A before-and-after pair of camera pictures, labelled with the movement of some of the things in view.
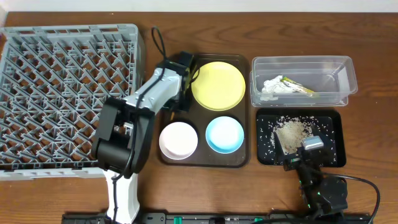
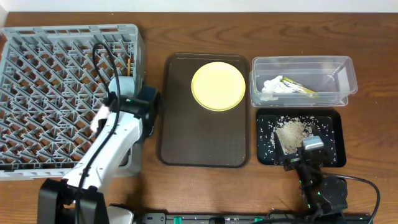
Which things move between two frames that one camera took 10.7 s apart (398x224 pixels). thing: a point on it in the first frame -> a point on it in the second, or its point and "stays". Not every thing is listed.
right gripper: x=300 y=158 stays
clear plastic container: x=332 y=78 stays
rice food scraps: x=280 y=135 stays
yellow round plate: x=219 y=86 stays
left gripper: x=186 y=101 -> x=121 y=101
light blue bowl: x=224 y=134 -> x=127 y=84
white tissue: x=273 y=88 stays
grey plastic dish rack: x=53 y=79 stays
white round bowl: x=178 y=140 -> x=101 y=113
